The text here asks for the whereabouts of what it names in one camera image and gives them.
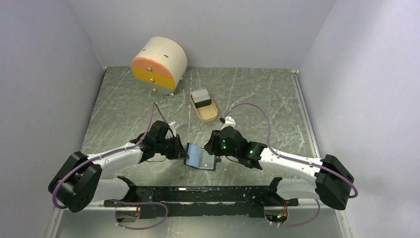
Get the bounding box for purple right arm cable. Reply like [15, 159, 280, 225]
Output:
[219, 103, 359, 228]

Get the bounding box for black leather card holder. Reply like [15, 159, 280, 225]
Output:
[184, 143, 219, 171]

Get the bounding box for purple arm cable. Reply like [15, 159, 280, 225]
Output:
[52, 102, 169, 231]
[219, 103, 359, 228]

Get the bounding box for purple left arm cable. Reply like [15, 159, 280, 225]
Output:
[52, 102, 169, 231]

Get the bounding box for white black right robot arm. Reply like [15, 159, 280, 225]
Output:
[204, 126, 354, 210]

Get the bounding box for stack of credit cards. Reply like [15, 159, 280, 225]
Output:
[191, 89, 212, 108]

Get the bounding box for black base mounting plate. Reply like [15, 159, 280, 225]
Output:
[104, 185, 299, 219]

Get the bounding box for cream mini drawer cabinet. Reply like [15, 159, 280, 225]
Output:
[131, 37, 187, 97]

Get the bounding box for beige oval plastic tray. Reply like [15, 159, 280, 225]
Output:
[190, 95, 218, 123]

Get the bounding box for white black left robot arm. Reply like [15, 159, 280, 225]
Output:
[48, 120, 189, 213]

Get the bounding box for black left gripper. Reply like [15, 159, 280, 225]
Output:
[156, 134, 189, 160]

